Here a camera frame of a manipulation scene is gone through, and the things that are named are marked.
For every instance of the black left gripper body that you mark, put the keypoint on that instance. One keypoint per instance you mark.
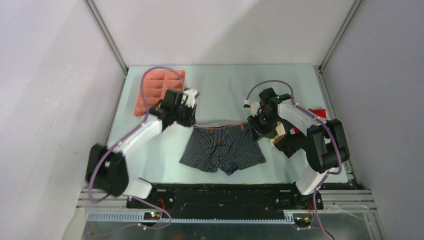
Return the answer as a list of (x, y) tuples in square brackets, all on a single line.
[(184, 115)]

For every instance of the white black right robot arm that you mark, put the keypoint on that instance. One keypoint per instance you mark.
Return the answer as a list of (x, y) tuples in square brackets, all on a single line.
[(323, 141)]

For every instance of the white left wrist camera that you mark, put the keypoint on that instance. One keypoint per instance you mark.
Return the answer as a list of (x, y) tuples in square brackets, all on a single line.
[(189, 97)]

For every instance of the navy striped boxer underwear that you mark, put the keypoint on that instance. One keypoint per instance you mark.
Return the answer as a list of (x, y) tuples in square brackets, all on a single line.
[(228, 148)]

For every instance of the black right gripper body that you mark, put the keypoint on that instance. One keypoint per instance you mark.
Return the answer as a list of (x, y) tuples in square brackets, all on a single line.
[(261, 122)]

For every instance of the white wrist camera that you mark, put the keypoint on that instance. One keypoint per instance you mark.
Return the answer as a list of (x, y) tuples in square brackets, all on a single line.
[(254, 106), (189, 97)]

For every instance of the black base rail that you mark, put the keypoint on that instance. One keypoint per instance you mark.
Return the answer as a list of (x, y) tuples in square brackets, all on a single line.
[(269, 201)]

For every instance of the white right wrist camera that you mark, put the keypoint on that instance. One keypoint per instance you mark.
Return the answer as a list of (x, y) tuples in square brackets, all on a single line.
[(254, 106)]

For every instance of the olive green underwear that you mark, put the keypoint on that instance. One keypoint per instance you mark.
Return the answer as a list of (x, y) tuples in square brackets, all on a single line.
[(273, 133)]

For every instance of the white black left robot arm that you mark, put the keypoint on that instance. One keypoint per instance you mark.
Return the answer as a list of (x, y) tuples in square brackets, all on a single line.
[(108, 166)]

